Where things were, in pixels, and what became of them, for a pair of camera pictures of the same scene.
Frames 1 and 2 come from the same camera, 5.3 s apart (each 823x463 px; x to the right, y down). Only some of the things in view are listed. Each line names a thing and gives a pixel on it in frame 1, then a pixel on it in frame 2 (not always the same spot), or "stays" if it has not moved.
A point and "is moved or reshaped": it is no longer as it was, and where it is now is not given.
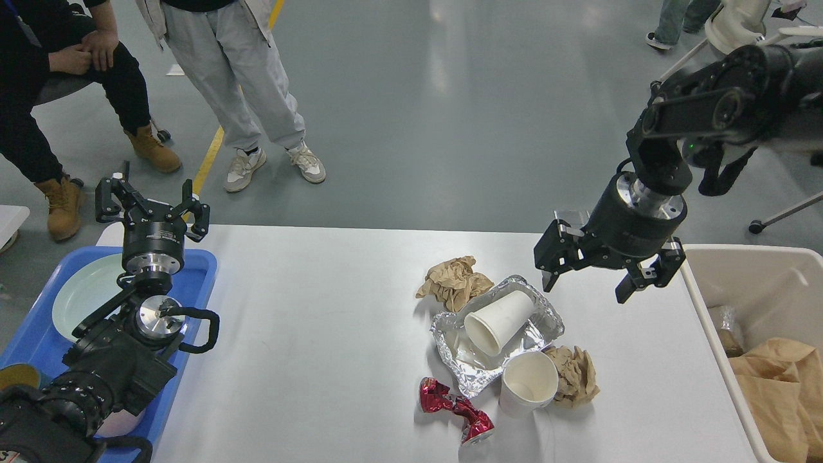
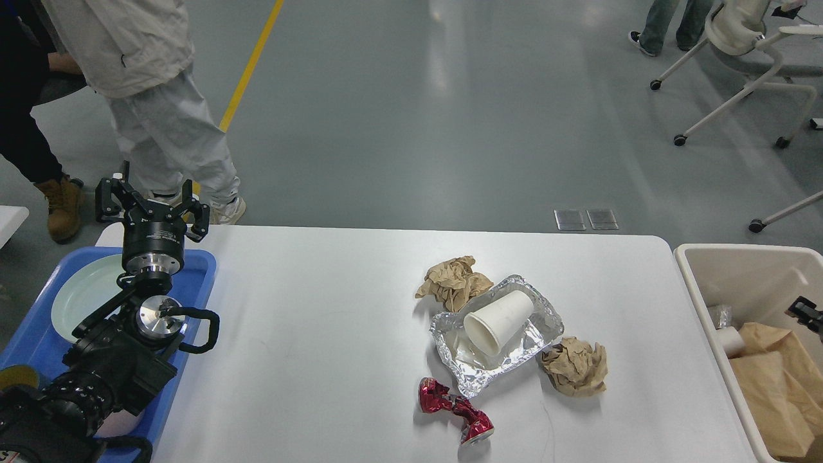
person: (223, 47) to (139, 54)
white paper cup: (491, 325) stays
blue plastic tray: (38, 343) stays
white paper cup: (528, 384) to (732, 343)
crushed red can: (433, 397) stays
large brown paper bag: (783, 383) is moved or reshaped
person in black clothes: (49, 46) stays
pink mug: (118, 424) stays
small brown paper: (577, 384) is moved or reshaped
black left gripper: (155, 247) stays
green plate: (85, 288) stays
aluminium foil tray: (470, 366) stays
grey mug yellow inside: (19, 374) stays
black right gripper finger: (557, 251) to (807, 313)
